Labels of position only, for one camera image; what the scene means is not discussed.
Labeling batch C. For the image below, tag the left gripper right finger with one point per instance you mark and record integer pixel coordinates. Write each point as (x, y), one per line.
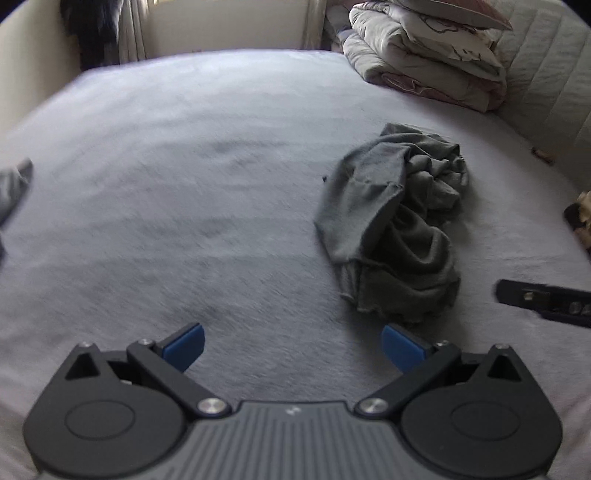
(423, 366)

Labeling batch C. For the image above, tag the grey bed sheet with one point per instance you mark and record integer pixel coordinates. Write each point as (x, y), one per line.
(185, 190)

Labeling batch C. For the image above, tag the folded floral duvet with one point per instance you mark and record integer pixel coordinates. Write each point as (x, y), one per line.
(392, 46)

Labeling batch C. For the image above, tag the beige curtain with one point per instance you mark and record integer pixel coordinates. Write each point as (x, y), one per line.
(131, 29)

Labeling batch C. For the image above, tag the maroon grey pillow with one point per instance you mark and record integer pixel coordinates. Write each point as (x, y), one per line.
(474, 13)

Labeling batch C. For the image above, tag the dark grey long-sleeve shirt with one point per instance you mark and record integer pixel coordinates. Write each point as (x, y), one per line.
(381, 221)

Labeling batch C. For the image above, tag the grey blue garment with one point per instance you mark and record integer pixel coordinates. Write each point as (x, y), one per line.
(14, 185)

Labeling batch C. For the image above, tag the grey quilted headboard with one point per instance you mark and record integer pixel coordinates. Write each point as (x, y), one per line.
(547, 61)

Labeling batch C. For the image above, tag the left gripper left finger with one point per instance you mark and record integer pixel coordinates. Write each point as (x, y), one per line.
(161, 366)

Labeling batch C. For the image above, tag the small brown object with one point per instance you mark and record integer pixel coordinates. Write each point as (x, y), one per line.
(547, 158)

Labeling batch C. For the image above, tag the dark hanging jacket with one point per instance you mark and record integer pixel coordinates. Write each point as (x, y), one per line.
(94, 24)

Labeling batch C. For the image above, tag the beige patterned bag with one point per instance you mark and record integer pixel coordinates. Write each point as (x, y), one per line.
(578, 217)

